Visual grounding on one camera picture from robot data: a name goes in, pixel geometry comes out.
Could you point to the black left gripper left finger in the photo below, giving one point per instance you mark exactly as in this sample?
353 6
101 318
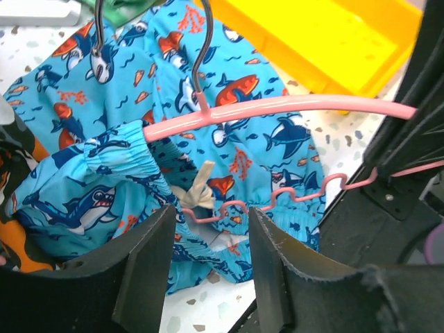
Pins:
119 287

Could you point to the yellow plastic tray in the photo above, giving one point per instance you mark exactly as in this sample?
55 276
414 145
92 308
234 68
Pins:
281 48

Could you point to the pink wire hanger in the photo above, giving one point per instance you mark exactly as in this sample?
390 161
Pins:
209 116

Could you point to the blue shark print shorts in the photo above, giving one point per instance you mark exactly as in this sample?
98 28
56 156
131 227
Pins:
102 178

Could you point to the green white tie-dye shorts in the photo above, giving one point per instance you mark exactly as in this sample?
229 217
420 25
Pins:
120 13

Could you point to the orange black camouflage shorts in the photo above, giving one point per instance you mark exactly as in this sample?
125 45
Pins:
21 152

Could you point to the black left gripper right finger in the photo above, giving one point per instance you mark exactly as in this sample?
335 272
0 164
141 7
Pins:
300 290

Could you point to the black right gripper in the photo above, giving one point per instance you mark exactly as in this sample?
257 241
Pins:
384 222

